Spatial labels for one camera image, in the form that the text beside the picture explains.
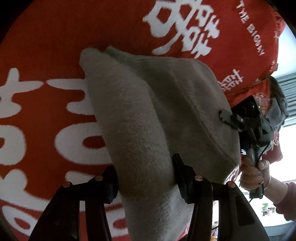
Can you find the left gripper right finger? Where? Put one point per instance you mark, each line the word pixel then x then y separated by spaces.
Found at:
pixel 237 219

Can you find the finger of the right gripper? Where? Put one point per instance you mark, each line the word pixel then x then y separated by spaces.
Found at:
pixel 227 119

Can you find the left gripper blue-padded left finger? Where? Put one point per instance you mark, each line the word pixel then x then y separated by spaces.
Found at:
pixel 61 218

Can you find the grey knit sweater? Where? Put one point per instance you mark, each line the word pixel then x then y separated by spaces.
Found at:
pixel 148 109

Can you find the pink-sleeved right forearm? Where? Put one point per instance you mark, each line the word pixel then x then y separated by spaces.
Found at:
pixel 283 197

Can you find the person's right hand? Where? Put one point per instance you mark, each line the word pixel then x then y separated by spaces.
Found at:
pixel 253 177

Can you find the red wedding bedspread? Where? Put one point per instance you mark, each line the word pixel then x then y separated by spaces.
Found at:
pixel 49 132

